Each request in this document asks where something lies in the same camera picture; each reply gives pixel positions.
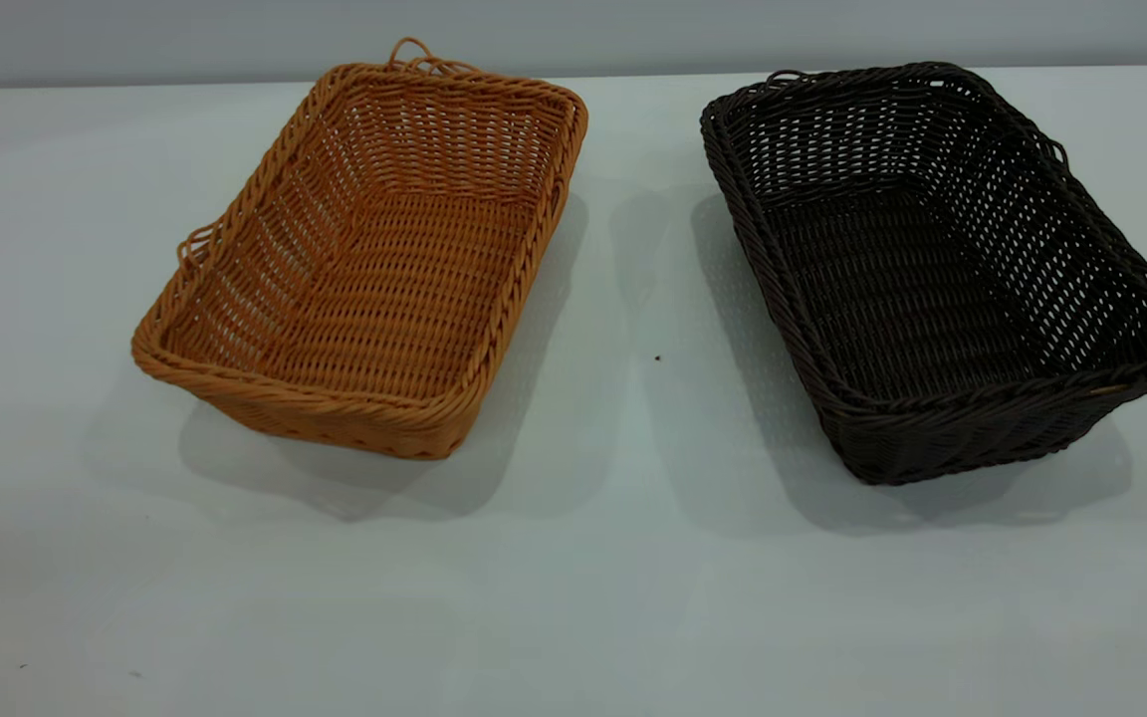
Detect light brown wicker basket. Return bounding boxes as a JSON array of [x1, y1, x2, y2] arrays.
[[130, 37, 589, 461]]

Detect dark brown wicker basket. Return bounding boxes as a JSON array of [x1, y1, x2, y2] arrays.
[[700, 62, 1147, 487]]

